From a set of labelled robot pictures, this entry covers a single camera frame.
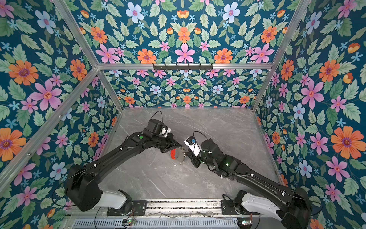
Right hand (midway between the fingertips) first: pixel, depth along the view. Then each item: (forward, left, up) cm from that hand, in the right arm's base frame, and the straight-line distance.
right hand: (187, 150), depth 72 cm
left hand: (+4, +2, +1) cm, 4 cm away
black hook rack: (+52, +3, +17) cm, 55 cm away
